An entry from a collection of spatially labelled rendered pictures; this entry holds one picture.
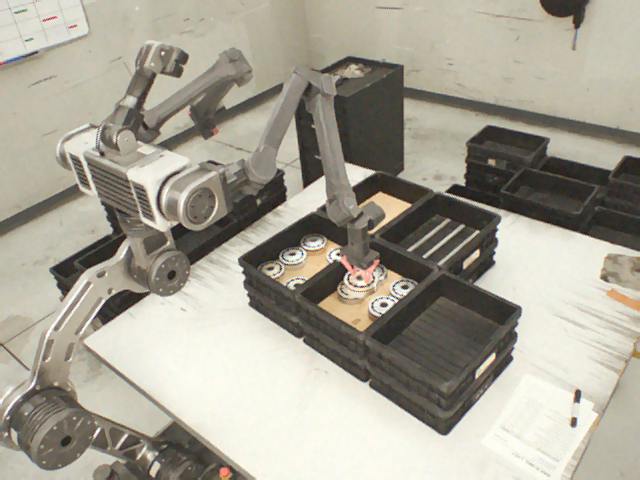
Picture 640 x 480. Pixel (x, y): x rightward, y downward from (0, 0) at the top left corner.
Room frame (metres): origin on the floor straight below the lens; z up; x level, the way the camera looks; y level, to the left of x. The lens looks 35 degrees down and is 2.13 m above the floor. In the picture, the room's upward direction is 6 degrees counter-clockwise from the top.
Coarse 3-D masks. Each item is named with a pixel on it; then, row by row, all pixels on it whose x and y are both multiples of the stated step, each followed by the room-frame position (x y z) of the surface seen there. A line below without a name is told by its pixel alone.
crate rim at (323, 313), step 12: (372, 240) 1.64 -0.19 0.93; (396, 252) 1.56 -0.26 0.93; (336, 264) 1.52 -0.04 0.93; (432, 276) 1.40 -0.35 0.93; (300, 300) 1.36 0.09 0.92; (324, 312) 1.29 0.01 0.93; (336, 324) 1.25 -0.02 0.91; (348, 324) 1.23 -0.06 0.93; (372, 324) 1.21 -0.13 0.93; (360, 336) 1.18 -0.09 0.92
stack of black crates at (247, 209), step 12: (276, 180) 2.80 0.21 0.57; (240, 192) 2.85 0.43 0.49; (264, 192) 2.73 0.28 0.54; (276, 192) 2.80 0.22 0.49; (240, 204) 2.60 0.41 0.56; (252, 204) 2.66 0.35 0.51; (264, 204) 2.71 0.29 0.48; (276, 204) 2.79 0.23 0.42; (240, 216) 2.59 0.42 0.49; (252, 216) 2.65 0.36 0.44; (264, 216) 2.70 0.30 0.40; (240, 228) 2.59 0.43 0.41
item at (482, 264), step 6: (498, 240) 1.70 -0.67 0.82; (486, 252) 1.64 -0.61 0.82; (492, 252) 1.69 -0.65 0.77; (480, 258) 1.61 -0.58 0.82; (486, 258) 1.65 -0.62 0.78; (492, 258) 1.69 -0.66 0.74; (474, 264) 1.58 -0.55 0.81; (480, 264) 1.63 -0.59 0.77; (486, 264) 1.66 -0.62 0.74; (492, 264) 1.69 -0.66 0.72; (468, 270) 1.56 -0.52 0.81; (474, 270) 1.61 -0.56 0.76; (480, 270) 1.63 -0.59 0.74; (486, 270) 1.65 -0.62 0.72; (462, 276) 1.53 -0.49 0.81; (468, 276) 1.58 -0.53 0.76; (474, 276) 1.60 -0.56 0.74; (480, 276) 1.62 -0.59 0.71; (474, 282) 1.59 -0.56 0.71
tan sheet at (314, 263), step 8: (328, 240) 1.80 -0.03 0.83; (328, 248) 1.75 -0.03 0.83; (312, 256) 1.71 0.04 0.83; (320, 256) 1.71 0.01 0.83; (312, 264) 1.66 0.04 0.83; (320, 264) 1.66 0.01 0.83; (288, 272) 1.63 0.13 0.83; (296, 272) 1.63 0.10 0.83; (304, 272) 1.62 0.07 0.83; (312, 272) 1.62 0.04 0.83
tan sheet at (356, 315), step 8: (392, 272) 1.56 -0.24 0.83; (392, 280) 1.52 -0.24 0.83; (384, 288) 1.48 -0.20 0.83; (336, 296) 1.47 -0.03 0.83; (376, 296) 1.45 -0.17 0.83; (320, 304) 1.44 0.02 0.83; (328, 304) 1.43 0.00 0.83; (336, 304) 1.43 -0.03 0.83; (344, 304) 1.42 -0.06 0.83; (352, 304) 1.42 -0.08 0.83; (360, 304) 1.42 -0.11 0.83; (368, 304) 1.41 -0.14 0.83; (336, 312) 1.39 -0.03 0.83; (344, 312) 1.39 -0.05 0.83; (352, 312) 1.38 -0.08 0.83; (360, 312) 1.38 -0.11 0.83; (344, 320) 1.35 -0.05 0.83; (352, 320) 1.34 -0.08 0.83; (360, 320) 1.34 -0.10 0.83; (368, 320) 1.34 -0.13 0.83; (360, 328) 1.30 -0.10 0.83
